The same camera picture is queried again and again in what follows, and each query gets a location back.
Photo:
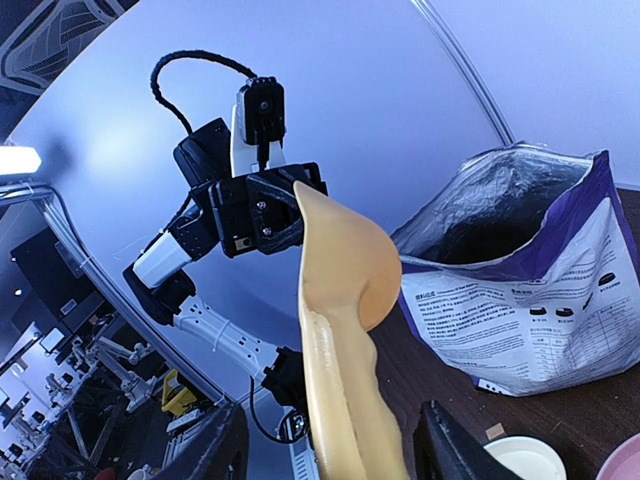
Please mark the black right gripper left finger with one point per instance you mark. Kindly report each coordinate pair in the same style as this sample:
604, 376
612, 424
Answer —
220, 450

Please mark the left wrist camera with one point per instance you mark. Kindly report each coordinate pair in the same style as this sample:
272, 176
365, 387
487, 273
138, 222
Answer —
260, 120

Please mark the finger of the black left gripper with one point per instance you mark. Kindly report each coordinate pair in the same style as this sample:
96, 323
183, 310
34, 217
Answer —
274, 212

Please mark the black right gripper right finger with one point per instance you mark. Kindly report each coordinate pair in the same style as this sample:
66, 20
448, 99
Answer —
444, 449

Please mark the pink pet bowl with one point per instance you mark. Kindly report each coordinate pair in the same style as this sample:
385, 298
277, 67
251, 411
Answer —
623, 463

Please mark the purple pet food bag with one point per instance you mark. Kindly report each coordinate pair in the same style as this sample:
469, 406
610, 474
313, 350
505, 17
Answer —
523, 273

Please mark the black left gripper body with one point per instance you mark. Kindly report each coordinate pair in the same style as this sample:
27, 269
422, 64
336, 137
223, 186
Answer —
230, 201

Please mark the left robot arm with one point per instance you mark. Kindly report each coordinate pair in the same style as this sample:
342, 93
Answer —
172, 278

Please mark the cream pet bowl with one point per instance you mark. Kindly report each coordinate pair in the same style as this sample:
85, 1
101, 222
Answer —
528, 457

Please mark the yellow plastic scoop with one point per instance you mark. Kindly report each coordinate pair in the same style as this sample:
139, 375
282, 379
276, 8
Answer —
349, 281

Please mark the aluminium corner post left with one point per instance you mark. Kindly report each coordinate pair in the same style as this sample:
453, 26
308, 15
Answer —
468, 71

